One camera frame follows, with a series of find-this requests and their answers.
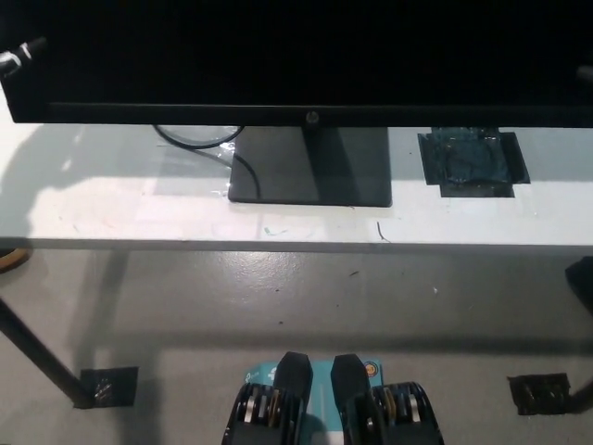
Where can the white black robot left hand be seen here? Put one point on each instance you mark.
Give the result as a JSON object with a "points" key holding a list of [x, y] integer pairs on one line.
{"points": [[18, 54]]}

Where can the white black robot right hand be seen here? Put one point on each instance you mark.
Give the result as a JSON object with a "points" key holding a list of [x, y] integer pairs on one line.
{"points": [[587, 73]]}

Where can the black HP computer monitor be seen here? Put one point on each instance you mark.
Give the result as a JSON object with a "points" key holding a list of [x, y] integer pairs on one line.
{"points": [[296, 55]]}

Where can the black ribbed robot body block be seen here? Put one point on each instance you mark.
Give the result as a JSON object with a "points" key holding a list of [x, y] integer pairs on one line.
{"points": [[294, 371], [349, 375]]}

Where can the black tape patch on table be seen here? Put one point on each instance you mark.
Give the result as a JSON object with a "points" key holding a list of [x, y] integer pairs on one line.
{"points": [[472, 162]]}

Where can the brown round wooden object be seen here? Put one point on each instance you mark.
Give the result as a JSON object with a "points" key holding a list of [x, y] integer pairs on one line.
{"points": [[8, 260]]}

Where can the dark black floor object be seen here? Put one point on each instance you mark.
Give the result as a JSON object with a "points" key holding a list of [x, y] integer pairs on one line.
{"points": [[581, 283]]}

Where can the black metal table leg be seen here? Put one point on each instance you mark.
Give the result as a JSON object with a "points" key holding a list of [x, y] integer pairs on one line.
{"points": [[37, 345]]}

